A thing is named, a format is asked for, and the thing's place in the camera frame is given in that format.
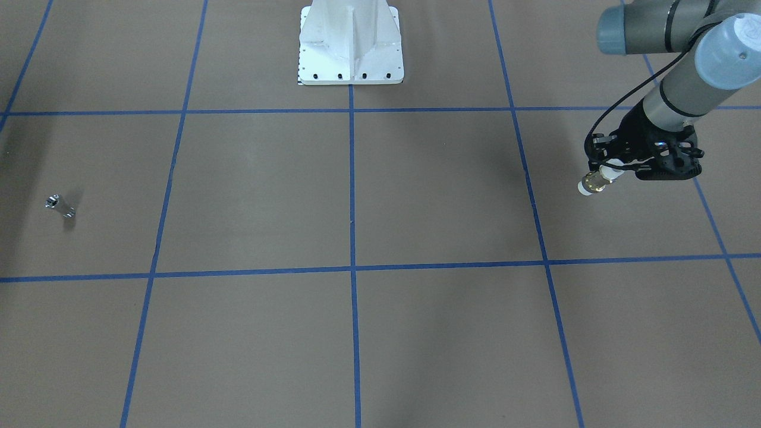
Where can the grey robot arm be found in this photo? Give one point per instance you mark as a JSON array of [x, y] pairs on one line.
[[716, 48]]

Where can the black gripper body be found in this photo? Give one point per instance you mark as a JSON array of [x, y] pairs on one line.
[[637, 130]]

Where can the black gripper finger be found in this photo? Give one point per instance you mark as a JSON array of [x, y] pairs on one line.
[[612, 166], [603, 145]]

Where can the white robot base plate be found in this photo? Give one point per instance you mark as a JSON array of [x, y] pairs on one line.
[[350, 43]]

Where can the white brass PPR valve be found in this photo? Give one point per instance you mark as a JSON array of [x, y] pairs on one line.
[[596, 181]]

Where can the chrome metal pipe fitting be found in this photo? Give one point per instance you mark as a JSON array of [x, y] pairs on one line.
[[59, 204]]

